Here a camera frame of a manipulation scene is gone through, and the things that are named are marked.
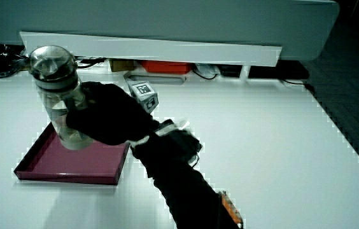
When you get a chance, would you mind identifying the black box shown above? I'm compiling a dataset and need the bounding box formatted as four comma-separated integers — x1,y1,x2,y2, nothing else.
220,64,243,78

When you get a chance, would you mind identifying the orange box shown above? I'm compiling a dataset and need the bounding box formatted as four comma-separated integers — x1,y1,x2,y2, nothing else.
139,60,194,75

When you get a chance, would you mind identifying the long white board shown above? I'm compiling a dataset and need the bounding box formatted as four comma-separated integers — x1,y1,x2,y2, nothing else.
19,31,283,67

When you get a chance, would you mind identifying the maroon square tray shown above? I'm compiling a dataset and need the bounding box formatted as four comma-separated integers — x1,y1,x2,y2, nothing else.
13,122,131,186

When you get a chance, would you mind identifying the person's right hand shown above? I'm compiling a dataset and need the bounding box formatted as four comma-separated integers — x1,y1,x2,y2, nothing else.
66,81,160,146

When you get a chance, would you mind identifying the black cable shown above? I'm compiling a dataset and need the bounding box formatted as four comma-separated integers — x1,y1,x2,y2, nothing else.
74,56,107,70
192,68,218,81
279,78,316,94

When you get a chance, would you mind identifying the large white panel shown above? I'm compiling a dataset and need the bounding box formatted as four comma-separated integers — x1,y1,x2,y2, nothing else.
0,0,341,62

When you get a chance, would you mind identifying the grey flat slotted plate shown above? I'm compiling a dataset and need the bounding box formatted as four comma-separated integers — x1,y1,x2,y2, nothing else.
123,72,187,86

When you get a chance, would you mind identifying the clear bottle with grey lid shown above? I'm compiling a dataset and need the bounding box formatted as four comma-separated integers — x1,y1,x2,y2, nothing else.
28,45,94,151

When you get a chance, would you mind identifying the white bundled object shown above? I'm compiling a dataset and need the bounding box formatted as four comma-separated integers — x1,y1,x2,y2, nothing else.
195,63,221,79

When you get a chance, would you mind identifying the brown box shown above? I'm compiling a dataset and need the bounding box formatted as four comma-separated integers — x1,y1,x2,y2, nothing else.
109,59,136,73

